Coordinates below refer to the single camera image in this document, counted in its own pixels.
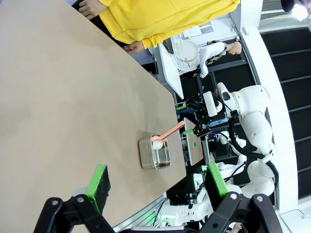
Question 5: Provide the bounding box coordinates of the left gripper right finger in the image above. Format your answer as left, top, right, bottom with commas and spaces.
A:
199, 162, 284, 233

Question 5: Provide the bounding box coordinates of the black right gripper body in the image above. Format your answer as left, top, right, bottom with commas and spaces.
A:
193, 103, 212, 126

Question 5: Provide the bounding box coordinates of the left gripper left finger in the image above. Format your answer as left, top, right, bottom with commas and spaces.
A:
33, 164, 115, 233

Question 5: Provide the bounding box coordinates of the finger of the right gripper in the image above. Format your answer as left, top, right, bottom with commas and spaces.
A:
182, 118, 212, 138
176, 96, 203, 112

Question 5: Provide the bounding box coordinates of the pink handled lint roller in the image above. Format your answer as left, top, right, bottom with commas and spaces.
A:
151, 120, 187, 150

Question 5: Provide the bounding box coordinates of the white round plate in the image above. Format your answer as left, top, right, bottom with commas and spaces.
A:
175, 40, 199, 63

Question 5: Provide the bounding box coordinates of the yellow sleeved left forearm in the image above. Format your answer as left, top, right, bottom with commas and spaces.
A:
141, 21, 195, 50

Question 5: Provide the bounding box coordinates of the person's left hand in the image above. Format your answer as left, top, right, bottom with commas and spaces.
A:
122, 40, 146, 54

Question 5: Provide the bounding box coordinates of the person's right hand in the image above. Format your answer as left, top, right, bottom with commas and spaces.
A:
79, 0, 107, 20

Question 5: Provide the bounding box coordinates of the small wooden top table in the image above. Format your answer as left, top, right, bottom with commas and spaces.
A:
182, 117, 204, 166

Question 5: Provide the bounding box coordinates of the white side table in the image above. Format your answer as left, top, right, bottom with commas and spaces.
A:
157, 36, 185, 100

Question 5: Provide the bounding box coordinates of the rectangular steel tray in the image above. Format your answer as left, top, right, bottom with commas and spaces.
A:
138, 134, 172, 170

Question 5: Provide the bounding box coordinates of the person in yellow hoodie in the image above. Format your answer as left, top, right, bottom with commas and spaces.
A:
72, 0, 241, 50

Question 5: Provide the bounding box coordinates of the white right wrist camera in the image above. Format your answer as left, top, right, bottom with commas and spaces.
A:
203, 91, 219, 117

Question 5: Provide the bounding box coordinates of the aluminium table frame rail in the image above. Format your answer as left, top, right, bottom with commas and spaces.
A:
113, 191, 170, 233

